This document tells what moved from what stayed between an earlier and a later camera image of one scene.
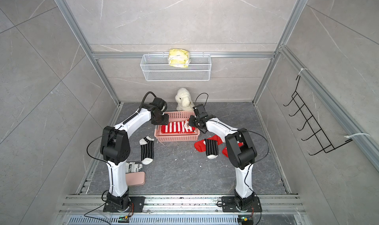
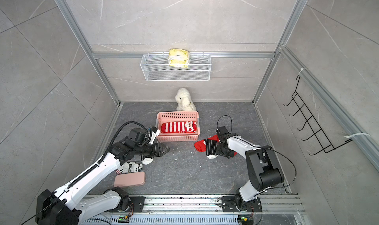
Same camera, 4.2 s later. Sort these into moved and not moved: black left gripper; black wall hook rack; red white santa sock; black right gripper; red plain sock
Moved: black left gripper; black right gripper
Not moved: red white santa sock; red plain sock; black wall hook rack
